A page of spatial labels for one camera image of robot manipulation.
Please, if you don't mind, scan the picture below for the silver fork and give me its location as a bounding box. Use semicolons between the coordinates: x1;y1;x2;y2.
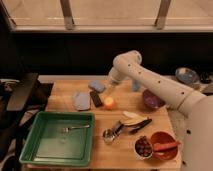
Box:
61;125;90;133

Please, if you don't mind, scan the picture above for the window frame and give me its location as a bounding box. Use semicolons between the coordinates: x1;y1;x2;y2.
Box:
0;0;213;33

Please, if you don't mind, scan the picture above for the light blue cup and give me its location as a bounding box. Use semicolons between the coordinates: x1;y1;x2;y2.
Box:
132;80;141;92

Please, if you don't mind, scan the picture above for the silver ice cream scoop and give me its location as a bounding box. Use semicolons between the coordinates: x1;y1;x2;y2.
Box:
102;121;124;144

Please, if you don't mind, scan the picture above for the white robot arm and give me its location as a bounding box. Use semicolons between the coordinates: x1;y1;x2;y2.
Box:
108;50;213;171

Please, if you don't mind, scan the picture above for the black chair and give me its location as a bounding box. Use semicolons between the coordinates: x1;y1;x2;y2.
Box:
0;73;53;171

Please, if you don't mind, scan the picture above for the black handled utensil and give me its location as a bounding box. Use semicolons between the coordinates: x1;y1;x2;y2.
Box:
129;119;152;135

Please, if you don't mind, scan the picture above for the black rectangular block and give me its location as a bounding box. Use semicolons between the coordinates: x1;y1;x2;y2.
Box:
90;91;103;107

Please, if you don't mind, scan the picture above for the green plastic tray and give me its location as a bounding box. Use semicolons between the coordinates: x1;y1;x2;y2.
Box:
19;111;95;167

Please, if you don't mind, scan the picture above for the purple bowl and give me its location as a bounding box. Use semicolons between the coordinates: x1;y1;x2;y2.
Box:
142;89;165;110

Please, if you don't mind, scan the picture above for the orange fruit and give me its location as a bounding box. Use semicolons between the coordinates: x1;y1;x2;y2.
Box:
104;97;116;110

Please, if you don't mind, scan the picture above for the blue grey dish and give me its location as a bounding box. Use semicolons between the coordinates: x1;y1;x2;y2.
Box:
175;67;198;85

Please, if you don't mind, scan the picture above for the blue sponge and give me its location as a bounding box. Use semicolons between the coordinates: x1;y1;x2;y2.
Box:
88;80;105;93

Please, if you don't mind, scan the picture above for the carrot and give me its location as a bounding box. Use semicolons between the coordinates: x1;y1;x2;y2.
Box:
153;141;180;152

